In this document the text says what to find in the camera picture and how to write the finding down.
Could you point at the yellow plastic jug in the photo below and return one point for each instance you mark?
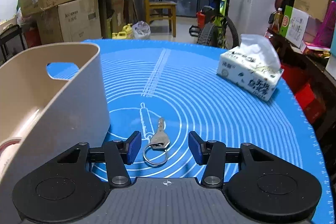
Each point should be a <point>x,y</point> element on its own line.
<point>125,33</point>

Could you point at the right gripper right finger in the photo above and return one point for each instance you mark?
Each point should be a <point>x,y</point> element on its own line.
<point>214,155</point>

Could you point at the white chest freezer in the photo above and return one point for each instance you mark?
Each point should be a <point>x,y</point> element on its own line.
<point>251,16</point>

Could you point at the beige plastic storage bin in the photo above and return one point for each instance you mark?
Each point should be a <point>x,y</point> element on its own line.
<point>53,97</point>

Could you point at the clear plastic bag on floor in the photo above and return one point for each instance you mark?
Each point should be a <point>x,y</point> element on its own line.
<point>141,31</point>

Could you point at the blue silicone baking mat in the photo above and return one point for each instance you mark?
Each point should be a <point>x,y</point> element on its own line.
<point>148,79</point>

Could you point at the clear packing tape roll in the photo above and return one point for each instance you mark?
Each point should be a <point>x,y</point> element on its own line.
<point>8,150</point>

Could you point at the black metal shelf rack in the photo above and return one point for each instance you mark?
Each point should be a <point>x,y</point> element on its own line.
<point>12,42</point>

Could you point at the green white carton box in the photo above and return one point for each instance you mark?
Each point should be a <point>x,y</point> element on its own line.
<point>294,25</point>

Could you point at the silver key with ring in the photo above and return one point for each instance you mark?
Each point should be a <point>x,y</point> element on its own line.
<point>159,142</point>

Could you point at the large wrapped cardboard box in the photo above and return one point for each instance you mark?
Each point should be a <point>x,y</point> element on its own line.
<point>74,21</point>

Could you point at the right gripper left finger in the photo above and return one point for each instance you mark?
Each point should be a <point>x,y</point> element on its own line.
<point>116,154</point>

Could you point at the wooden chair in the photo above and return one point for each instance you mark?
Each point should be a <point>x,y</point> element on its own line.
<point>161,5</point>

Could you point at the white tissue pack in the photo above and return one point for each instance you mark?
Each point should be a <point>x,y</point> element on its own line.
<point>253,65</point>

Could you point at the green black bicycle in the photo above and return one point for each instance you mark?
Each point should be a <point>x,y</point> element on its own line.
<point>213,24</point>

